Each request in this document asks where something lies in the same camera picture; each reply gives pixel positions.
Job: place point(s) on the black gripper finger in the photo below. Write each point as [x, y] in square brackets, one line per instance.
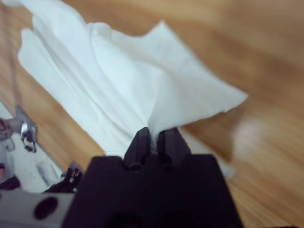
[139, 147]
[172, 147]

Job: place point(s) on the white t-shirt with black print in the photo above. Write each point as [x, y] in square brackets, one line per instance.
[118, 71]

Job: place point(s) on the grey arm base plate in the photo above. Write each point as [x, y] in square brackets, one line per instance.
[27, 123]

